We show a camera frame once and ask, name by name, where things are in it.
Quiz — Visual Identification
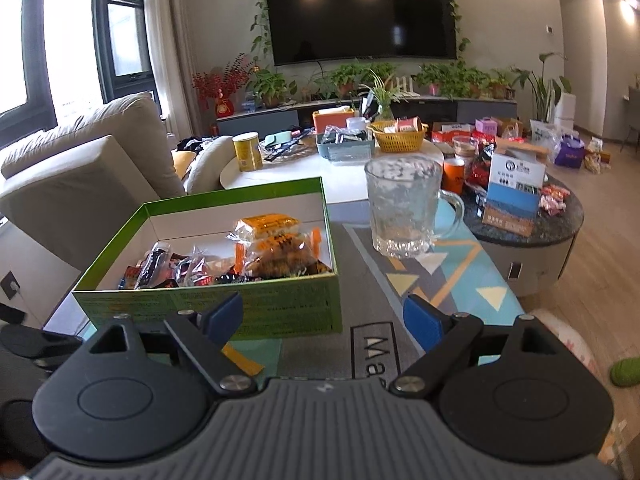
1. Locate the dark round side table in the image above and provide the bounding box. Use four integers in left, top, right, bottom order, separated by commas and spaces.
462, 188, 585, 297

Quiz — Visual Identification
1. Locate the yellow sausage snack packet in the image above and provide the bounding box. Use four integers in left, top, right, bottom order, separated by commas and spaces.
222, 344, 265, 377

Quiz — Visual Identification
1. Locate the beige sofa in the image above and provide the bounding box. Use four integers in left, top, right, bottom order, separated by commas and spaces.
1, 92, 234, 271

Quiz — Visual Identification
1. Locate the patterned table mat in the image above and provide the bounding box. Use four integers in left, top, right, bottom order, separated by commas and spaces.
48, 191, 522, 379

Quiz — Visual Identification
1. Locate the blue white cardboard box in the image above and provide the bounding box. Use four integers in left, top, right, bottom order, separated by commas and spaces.
482, 153, 546, 237

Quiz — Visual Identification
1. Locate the green cardboard box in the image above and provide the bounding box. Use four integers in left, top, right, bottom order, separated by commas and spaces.
73, 178, 342, 339

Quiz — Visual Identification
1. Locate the orange clear pastry packet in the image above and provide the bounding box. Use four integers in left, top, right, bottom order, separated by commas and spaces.
233, 228, 322, 280

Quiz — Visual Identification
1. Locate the orange cracker packet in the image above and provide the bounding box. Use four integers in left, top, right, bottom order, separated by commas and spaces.
232, 214, 299, 243

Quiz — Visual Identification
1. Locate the clear glass mug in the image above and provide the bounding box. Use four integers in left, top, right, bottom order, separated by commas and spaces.
364, 154, 464, 259

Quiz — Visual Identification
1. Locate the purple gift bag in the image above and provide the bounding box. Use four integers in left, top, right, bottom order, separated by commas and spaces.
554, 134, 586, 169

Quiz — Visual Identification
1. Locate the yellow can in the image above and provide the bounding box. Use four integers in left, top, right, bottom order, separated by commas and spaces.
232, 132, 262, 172

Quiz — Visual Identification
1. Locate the yellow woven basket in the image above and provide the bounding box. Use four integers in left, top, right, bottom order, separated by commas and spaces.
367, 120, 426, 154

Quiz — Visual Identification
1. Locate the white round coffee table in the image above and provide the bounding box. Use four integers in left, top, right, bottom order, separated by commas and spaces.
219, 138, 445, 205

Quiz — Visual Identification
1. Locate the teal plastic basket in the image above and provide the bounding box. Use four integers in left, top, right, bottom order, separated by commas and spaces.
317, 136, 375, 162

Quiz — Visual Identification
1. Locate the red flower vase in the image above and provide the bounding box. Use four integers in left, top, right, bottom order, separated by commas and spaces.
192, 53, 254, 118

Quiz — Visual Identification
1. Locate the spider plant in vase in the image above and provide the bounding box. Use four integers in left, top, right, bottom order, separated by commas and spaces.
363, 70, 407, 122

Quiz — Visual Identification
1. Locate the orange tissue box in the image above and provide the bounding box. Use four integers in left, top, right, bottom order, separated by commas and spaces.
312, 106, 356, 134

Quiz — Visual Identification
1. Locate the wall mounted black television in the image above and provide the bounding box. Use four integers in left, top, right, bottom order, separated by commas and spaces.
266, 0, 458, 65

